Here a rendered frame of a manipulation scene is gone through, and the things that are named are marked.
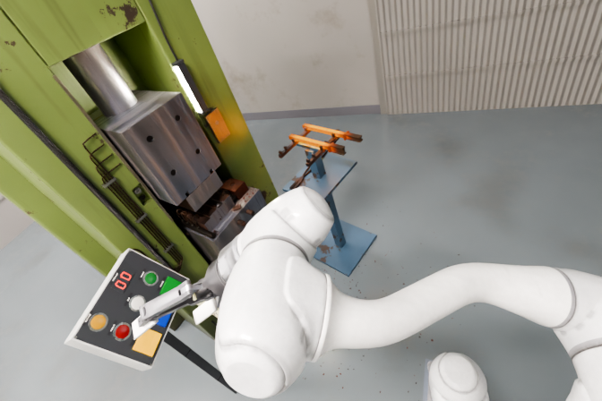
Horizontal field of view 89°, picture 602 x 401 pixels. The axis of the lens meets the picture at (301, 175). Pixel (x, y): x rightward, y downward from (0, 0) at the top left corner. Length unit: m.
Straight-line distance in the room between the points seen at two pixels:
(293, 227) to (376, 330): 0.17
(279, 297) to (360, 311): 0.11
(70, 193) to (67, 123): 0.26
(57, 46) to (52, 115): 0.24
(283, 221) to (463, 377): 0.84
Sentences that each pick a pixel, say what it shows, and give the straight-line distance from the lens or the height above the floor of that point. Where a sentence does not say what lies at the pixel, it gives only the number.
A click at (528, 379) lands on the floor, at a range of 2.14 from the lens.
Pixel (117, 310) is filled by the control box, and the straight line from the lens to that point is 1.34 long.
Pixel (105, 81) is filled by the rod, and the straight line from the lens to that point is 1.49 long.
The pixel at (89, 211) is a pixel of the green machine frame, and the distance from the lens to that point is 1.48.
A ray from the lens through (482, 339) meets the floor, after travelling 2.16.
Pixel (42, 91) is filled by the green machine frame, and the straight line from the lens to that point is 1.38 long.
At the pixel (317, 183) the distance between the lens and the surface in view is 1.89.
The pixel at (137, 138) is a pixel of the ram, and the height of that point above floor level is 1.52.
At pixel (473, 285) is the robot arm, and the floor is 1.49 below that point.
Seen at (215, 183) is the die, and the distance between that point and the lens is 1.59.
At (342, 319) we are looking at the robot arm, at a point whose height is 1.62.
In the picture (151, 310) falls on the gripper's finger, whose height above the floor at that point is 1.56.
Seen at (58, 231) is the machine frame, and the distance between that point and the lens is 1.96.
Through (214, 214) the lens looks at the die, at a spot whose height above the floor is 0.98.
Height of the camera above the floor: 1.98
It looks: 39 degrees down
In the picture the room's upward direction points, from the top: 20 degrees counter-clockwise
